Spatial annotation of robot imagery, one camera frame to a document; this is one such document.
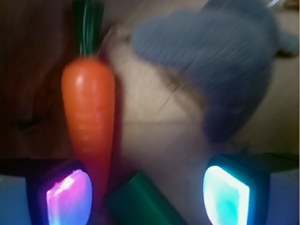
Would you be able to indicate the grey plush toy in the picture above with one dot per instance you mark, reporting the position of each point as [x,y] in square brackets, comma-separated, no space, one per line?
[224,52]

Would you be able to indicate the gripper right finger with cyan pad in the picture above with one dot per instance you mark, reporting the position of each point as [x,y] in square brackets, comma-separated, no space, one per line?
[252,189]

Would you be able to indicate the orange toy carrot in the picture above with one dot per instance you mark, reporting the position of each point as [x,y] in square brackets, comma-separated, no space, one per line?
[88,92]

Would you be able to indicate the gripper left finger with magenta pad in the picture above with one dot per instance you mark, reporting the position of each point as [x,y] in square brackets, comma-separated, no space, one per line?
[44,192]

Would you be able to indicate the green block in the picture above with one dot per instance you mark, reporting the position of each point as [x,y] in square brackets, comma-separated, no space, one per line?
[139,202]

